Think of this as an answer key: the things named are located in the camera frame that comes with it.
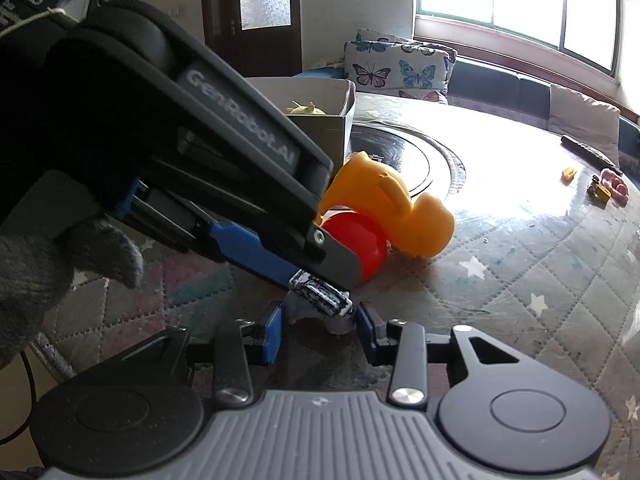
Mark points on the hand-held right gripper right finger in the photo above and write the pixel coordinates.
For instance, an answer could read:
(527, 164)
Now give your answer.
(367, 334)

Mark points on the small white toy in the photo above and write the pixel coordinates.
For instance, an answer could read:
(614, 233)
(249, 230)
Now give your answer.
(320, 320)

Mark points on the pink toy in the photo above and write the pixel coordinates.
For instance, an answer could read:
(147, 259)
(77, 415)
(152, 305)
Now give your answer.
(617, 185)

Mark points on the white cushion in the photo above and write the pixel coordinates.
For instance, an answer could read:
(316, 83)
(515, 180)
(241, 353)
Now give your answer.
(582, 115)

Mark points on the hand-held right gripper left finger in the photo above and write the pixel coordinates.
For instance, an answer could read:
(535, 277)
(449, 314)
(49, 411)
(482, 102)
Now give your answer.
(272, 335)

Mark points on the yellow toy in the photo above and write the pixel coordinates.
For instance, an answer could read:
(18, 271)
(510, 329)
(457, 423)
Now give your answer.
(306, 108)

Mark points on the yellow rubber duck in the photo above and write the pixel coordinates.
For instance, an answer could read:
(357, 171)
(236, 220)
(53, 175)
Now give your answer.
(395, 200)

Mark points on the dark blue sofa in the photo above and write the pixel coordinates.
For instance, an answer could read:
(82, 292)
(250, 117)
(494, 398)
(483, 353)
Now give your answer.
(500, 85)

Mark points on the red ball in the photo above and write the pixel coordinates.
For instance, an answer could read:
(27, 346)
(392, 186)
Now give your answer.
(365, 240)

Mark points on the window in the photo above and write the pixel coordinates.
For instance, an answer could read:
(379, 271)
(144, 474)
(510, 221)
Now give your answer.
(515, 0)

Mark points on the black and white toy car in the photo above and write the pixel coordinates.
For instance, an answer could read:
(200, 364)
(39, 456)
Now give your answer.
(320, 294)

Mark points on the butterfly print pillow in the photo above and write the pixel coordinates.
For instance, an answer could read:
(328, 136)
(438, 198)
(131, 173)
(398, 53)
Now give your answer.
(400, 67)

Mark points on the wooden door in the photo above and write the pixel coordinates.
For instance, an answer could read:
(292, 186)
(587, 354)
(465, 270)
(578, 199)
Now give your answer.
(250, 20)

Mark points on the dark round turntable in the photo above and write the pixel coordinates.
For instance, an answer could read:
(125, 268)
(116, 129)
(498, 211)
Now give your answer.
(415, 155)

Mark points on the person's left hand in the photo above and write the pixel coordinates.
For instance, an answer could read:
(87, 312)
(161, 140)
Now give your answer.
(30, 280)

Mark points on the black remote control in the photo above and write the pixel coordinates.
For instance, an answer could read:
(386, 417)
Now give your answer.
(590, 152)

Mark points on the small orange toy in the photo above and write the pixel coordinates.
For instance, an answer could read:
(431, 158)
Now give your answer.
(568, 173)

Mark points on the white cardboard box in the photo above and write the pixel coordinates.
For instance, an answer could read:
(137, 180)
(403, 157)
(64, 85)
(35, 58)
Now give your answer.
(325, 130)

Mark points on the yellow toy vehicle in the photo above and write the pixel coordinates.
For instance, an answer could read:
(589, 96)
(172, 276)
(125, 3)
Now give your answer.
(599, 190)

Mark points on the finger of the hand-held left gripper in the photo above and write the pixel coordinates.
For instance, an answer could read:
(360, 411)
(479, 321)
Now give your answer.
(250, 250)
(337, 260)

